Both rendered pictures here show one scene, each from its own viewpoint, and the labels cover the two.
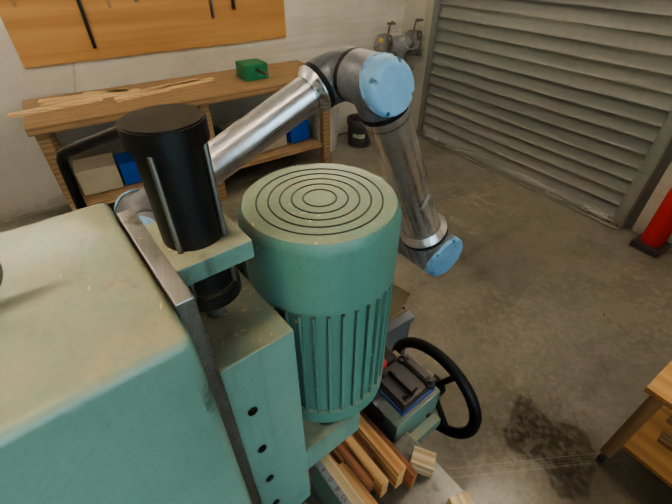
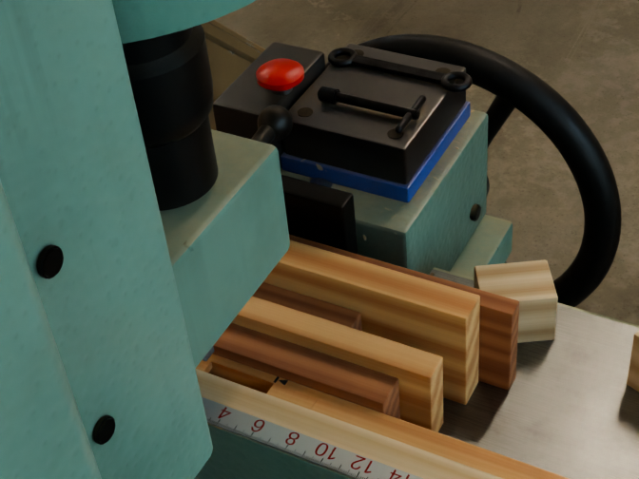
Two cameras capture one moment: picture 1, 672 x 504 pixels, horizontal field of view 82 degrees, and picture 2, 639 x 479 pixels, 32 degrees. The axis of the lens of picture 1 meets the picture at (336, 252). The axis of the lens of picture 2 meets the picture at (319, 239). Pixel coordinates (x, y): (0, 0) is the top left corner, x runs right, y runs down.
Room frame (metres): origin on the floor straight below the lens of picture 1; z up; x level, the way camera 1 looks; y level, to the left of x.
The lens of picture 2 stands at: (-0.08, 0.10, 1.40)
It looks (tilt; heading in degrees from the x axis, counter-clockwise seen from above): 41 degrees down; 340
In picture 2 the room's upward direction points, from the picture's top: 6 degrees counter-clockwise
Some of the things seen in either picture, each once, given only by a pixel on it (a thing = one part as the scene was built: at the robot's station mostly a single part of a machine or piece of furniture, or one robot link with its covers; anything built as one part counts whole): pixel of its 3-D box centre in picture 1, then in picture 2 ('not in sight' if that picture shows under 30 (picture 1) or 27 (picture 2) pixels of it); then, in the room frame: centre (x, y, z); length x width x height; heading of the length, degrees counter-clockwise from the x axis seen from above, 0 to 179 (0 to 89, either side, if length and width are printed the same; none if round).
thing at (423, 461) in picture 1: (422, 461); (513, 302); (0.34, -0.17, 0.92); 0.04 x 0.03 x 0.04; 69
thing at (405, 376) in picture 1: (396, 375); (343, 105); (0.48, -0.13, 0.99); 0.13 x 0.11 x 0.06; 38
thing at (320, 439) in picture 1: (317, 429); (156, 274); (0.35, 0.03, 1.03); 0.14 x 0.07 x 0.09; 128
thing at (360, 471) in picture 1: (338, 447); (243, 367); (0.36, 0.00, 0.92); 0.19 x 0.02 x 0.05; 38
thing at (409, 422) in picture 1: (394, 396); (356, 197); (0.48, -0.13, 0.92); 0.15 x 0.13 x 0.09; 38
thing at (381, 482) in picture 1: (349, 445); (277, 347); (0.36, -0.03, 0.93); 0.20 x 0.02 x 0.06; 38
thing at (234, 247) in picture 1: (184, 219); not in sight; (0.27, 0.13, 1.54); 0.08 x 0.08 x 0.17; 38
